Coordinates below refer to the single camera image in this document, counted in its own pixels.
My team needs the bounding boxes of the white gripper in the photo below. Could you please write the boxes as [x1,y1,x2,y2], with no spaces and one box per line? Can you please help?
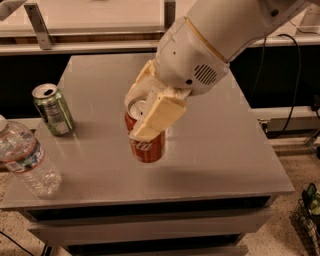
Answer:
[124,17,229,141]

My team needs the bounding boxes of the red coke can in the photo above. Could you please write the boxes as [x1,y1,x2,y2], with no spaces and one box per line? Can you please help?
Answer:
[125,98,165,163]

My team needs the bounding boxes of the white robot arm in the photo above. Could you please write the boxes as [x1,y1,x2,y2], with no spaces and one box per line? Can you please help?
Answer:
[124,0,319,141]

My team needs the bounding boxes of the green soda can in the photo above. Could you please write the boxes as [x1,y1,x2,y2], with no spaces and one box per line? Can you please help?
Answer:
[32,83,74,136]

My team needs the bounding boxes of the clear plastic water bottle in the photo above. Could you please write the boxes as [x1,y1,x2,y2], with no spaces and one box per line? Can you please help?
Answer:
[0,116,62,198]

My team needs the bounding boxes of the grey drawer cabinet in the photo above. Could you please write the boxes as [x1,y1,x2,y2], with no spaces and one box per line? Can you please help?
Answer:
[2,54,293,256]

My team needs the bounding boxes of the middle metal bracket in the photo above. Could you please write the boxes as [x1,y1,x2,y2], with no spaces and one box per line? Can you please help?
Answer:
[164,0,176,29]

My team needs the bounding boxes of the metal bracket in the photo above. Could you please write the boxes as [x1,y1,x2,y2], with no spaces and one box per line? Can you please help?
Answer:
[24,3,53,50]
[164,0,176,29]

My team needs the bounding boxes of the black power cable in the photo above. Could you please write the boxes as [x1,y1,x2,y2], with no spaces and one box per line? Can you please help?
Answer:
[249,19,320,139]

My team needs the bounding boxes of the left metal bracket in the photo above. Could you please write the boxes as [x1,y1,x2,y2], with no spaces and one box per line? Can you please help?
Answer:
[24,3,53,50]

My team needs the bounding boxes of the black wire basket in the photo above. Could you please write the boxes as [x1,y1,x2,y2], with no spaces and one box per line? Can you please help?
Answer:
[290,183,320,256]

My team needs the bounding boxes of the black floor cable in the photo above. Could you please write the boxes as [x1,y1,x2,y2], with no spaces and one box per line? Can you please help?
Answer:
[0,229,36,256]

